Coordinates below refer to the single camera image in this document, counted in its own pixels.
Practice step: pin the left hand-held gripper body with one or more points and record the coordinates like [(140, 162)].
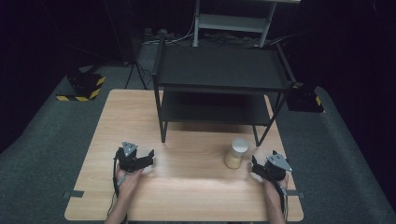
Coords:
[(128, 157)]

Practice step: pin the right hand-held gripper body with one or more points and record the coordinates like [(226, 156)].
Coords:
[(275, 166)]

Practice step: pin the beige jar with white lid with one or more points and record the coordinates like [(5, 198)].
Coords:
[(236, 154)]

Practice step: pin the person's right hand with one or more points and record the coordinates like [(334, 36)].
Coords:
[(275, 186)]

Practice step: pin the person's left hand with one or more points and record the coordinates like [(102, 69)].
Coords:
[(127, 183)]

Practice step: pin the grey tape strip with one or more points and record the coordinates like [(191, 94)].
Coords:
[(295, 193), (74, 194)]

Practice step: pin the black box with yellow stripes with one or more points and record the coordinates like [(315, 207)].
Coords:
[(83, 87), (304, 100)]

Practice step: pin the black two-tier shelf rack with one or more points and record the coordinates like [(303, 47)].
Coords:
[(218, 81)]

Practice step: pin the black tripod stand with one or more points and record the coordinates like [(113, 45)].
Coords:
[(130, 46)]

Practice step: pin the white metal shelf stand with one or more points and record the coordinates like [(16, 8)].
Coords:
[(232, 22)]

